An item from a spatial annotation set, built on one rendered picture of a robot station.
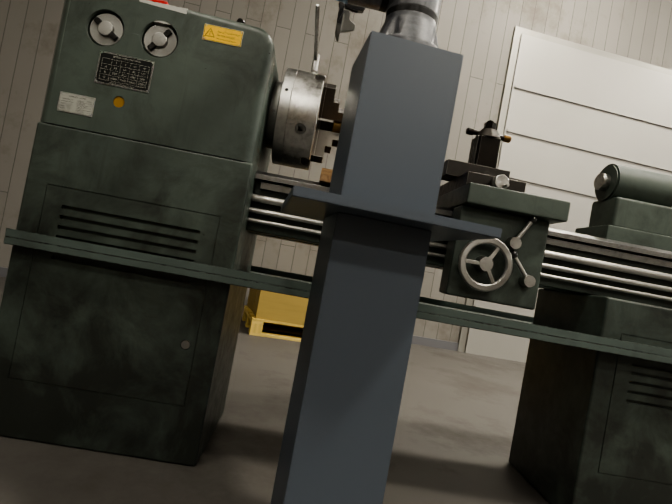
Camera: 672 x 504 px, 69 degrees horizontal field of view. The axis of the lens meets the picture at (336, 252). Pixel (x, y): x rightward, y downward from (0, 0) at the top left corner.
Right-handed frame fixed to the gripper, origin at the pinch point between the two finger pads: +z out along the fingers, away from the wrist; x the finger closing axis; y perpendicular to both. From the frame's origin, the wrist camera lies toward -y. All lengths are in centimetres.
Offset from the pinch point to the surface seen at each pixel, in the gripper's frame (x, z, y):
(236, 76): -21.9, 17.8, -25.1
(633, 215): -9, 36, 109
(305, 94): -10.9, 19.0, -5.8
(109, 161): -32, 47, -55
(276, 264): 268, 177, -21
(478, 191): -32, 35, 48
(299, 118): -13.5, 26.2, -6.2
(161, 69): -23, 20, -46
